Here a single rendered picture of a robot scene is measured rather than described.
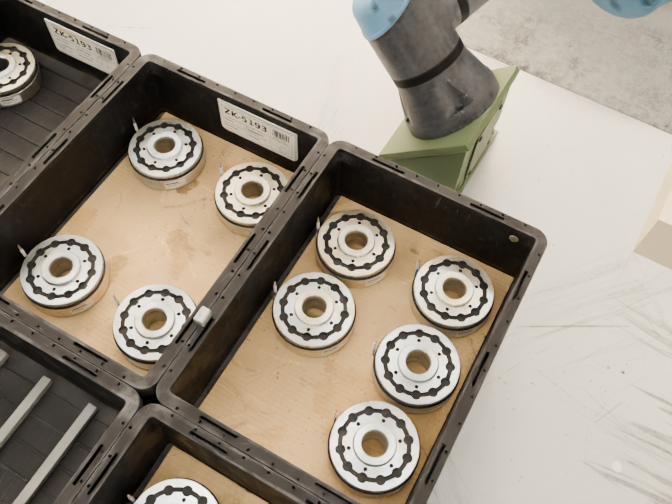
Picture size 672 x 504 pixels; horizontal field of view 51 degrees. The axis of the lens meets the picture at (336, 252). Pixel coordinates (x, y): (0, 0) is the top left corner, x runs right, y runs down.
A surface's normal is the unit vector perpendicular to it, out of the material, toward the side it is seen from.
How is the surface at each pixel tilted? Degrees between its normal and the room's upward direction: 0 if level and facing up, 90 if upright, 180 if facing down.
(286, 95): 0
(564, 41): 0
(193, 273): 0
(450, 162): 90
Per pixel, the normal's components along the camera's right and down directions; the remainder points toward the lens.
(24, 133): 0.03, -0.50
